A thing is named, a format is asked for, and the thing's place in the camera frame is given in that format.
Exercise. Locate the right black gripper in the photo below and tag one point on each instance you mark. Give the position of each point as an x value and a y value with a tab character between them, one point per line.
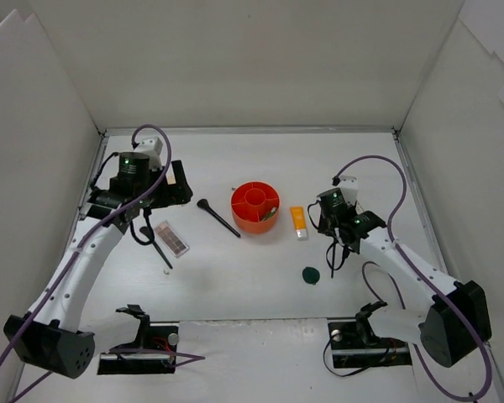
327	222

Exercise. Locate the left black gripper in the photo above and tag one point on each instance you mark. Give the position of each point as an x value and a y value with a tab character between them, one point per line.
178	185

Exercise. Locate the green lip balm stick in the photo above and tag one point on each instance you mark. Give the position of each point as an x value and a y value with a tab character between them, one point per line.
267	216

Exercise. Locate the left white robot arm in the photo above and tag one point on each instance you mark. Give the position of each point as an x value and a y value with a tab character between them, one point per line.
50	335

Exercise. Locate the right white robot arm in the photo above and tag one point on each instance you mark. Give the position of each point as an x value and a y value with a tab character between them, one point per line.
445	317

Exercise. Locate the large black makeup brush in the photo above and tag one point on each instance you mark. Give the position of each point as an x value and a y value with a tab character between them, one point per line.
205	206

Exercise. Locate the small black makeup brush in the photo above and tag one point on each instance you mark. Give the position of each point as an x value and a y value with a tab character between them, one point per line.
146	232

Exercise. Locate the orange sunscreen tube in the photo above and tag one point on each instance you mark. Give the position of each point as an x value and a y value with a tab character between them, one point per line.
299	222

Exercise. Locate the brown eyeshadow palette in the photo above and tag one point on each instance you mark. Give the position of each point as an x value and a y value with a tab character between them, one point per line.
168	236

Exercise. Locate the dark green round compact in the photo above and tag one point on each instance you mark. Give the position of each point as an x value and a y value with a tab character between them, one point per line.
311	275

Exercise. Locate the orange round organizer container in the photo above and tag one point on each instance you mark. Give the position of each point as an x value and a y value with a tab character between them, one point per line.
250	202

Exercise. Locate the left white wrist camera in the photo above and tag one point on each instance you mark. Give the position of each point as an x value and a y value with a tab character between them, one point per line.
151	147

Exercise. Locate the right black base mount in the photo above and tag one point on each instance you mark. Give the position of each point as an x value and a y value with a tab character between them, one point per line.
353	348

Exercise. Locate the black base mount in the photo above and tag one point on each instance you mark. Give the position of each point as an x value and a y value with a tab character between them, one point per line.
353	348
151	348

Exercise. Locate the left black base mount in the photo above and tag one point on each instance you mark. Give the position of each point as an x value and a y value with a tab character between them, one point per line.
151	348

